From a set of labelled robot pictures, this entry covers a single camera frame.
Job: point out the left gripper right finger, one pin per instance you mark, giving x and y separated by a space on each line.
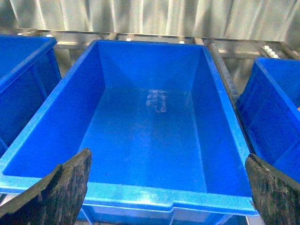
275 195

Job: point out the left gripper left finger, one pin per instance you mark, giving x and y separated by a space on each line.
56 199

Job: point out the blue bin with buttons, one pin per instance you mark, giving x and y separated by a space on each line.
28 73

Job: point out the far right blue bin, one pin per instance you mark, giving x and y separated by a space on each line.
269 108

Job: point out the empty blue upper bin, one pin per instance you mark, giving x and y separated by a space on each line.
166 145

